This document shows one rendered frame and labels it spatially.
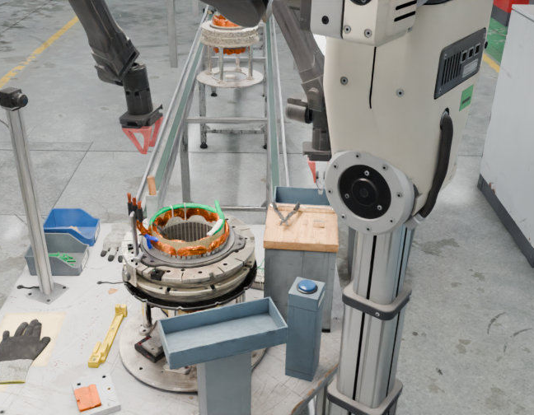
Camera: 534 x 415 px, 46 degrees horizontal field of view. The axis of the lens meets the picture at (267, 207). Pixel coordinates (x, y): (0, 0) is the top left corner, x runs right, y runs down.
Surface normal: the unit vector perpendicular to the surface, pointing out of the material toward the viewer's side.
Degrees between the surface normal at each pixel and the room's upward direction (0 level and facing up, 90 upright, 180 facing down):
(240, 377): 90
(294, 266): 90
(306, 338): 90
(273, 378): 0
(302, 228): 0
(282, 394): 0
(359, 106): 109
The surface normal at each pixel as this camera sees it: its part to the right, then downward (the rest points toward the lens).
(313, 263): -0.07, 0.48
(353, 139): -0.57, 0.65
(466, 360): 0.02, -0.88
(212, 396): 0.34, 0.46
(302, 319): -0.33, 0.45
